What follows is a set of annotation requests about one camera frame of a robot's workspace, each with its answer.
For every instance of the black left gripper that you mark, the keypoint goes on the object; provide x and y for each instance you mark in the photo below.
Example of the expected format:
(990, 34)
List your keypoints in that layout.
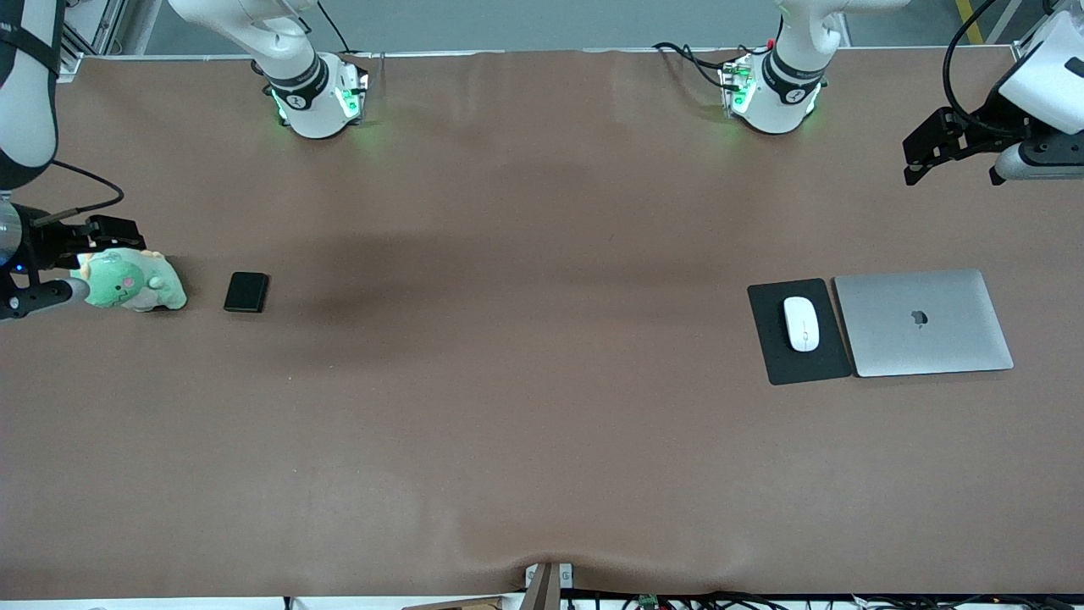
(987, 127)

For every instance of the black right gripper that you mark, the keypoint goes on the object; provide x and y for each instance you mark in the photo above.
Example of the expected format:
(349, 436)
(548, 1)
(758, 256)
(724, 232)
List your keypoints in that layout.
(44, 245)

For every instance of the small black phone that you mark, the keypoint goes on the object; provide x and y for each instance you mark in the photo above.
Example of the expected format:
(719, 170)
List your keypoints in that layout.
(246, 292)

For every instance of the white computer mouse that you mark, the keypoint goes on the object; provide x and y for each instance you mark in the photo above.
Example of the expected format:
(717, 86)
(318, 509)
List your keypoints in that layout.
(801, 324)

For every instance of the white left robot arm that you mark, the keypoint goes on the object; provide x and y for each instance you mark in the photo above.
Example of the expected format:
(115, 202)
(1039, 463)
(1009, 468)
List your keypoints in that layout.
(792, 93)

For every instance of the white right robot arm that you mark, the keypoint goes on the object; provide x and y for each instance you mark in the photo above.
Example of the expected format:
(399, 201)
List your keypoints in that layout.
(309, 102)

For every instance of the black mouse pad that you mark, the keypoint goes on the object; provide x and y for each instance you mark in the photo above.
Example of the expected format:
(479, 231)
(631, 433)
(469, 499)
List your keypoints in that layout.
(838, 356)

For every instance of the green dinosaur plush toy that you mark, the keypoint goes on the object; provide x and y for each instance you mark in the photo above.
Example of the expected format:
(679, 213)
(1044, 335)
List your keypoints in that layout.
(127, 286)

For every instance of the silver closed laptop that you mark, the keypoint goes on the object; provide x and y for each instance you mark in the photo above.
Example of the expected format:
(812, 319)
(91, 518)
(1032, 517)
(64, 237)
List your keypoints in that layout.
(931, 339)

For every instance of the brown table cover mat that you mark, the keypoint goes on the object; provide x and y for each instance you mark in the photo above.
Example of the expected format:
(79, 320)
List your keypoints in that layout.
(508, 440)

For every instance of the aluminium frame profile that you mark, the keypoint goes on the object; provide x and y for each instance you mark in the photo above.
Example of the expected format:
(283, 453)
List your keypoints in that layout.
(106, 25)
(1037, 34)

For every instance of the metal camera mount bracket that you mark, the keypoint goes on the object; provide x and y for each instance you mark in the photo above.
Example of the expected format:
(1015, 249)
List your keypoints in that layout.
(542, 593)

